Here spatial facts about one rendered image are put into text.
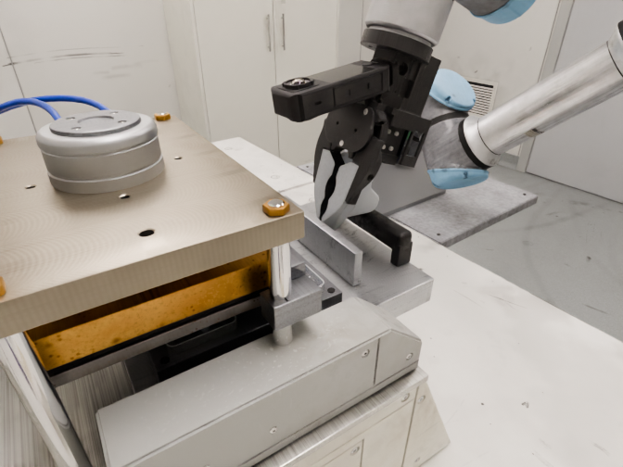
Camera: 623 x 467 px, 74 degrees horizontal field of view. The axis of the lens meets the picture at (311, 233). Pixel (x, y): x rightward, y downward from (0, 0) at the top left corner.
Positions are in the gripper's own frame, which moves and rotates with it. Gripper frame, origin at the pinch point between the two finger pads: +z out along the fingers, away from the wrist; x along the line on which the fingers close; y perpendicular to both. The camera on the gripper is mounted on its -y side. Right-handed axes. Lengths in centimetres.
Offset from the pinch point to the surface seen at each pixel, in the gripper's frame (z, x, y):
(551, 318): 10.3, -11.0, 46.0
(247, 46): -23, 205, 84
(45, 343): 4.2, -10.3, -26.4
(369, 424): 11.6, -17.1, -2.6
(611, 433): 15.0, -26.9, 33.1
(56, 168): -3.7, -2.1, -25.8
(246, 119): 17, 204, 94
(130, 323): 3.5, -10.3, -21.9
